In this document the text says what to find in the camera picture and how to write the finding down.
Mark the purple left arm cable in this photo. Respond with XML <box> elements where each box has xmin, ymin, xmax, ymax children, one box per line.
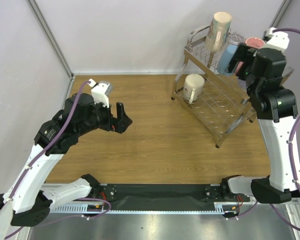
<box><xmin>3</xmin><ymin>79</ymin><xmax>96</xmax><ymax>240</ymax></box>

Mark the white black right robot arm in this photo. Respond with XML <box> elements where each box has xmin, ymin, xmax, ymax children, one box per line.
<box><xmin>220</xmin><ymin>43</ymin><xmax>300</xmax><ymax>204</ymax></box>

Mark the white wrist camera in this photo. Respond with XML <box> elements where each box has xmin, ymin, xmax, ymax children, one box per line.
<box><xmin>88</xmin><ymin>78</ymin><xmax>114</xmax><ymax>108</ymax></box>
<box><xmin>261</xmin><ymin>27</ymin><xmax>290</xmax><ymax>53</ymax></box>

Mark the green interior white mug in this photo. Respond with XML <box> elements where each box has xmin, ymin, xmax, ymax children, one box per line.
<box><xmin>182</xmin><ymin>74</ymin><xmax>205</xmax><ymax>104</ymax></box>

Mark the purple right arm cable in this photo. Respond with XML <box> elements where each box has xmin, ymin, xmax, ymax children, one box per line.
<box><xmin>268</xmin><ymin>27</ymin><xmax>300</xmax><ymax>232</ymax></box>

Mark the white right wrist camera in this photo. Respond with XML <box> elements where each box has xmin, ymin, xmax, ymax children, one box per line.
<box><xmin>261</xmin><ymin>27</ymin><xmax>290</xmax><ymax>53</ymax></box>

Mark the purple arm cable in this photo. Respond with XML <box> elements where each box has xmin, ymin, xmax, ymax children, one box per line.
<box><xmin>268</xmin><ymin>27</ymin><xmax>300</xmax><ymax>232</ymax></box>
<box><xmin>3</xmin><ymin>79</ymin><xmax>96</xmax><ymax>240</ymax></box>

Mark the clear glass cup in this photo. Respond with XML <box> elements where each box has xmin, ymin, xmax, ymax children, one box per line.
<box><xmin>225</xmin><ymin>32</ymin><xmax>246</xmax><ymax>47</ymax></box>

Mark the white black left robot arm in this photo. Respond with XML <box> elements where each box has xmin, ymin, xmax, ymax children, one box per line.
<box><xmin>0</xmin><ymin>93</ymin><xmax>133</xmax><ymax>227</ymax></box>

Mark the blue plastic cup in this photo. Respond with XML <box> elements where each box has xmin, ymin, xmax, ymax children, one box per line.
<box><xmin>216</xmin><ymin>44</ymin><xmax>238</xmax><ymax>77</ymax></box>

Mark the aluminium corner post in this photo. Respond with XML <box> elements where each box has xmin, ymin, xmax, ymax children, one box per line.
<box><xmin>268</xmin><ymin>0</ymin><xmax>294</xmax><ymax>28</ymax></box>
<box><xmin>26</xmin><ymin>0</ymin><xmax>74</xmax><ymax>80</ymax></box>

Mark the pink ceramic mug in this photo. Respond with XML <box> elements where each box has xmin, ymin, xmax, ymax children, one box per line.
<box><xmin>234</xmin><ymin>37</ymin><xmax>265</xmax><ymax>75</ymax></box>

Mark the aluminium slotted rail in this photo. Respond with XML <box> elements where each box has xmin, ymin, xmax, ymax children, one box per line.
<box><xmin>49</xmin><ymin>202</ymin><xmax>298</xmax><ymax>216</ymax></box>

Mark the cream patterned ceramic mug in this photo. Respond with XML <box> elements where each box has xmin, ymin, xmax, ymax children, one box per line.
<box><xmin>205</xmin><ymin>11</ymin><xmax>233</xmax><ymax>53</ymax></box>

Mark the aluminium left corner post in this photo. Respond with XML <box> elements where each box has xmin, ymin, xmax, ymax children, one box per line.
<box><xmin>26</xmin><ymin>0</ymin><xmax>74</xmax><ymax>80</ymax></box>

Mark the aluminium right corner post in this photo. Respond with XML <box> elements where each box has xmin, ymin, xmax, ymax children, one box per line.
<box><xmin>268</xmin><ymin>0</ymin><xmax>294</xmax><ymax>28</ymax></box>

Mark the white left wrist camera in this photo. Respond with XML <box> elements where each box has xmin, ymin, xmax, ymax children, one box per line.
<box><xmin>88</xmin><ymin>78</ymin><xmax>114</xmax><ymax>108</ymax></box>

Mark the white object bottom left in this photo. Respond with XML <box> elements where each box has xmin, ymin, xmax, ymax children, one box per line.
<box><xmin>0</xmin><ymin>201</ymin><xmax>14</xmax><ymax>240</ymax></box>

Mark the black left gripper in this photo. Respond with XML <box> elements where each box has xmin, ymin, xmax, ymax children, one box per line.
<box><xmin>76</xmin><ymin>96</ymin><xmax>132</xmax><ymax>136</ymax></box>

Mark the steel wire dish rack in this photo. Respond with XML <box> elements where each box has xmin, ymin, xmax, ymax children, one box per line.
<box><xmin>170</xmin><ymin>23</ymin><xmax>295</xmax><ymax>149</ymax></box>

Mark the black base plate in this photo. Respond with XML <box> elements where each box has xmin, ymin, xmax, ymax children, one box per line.
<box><xmin>97</xmin><ymin>183</ymin><xmax>251</xmax><ymax>211</ymax></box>

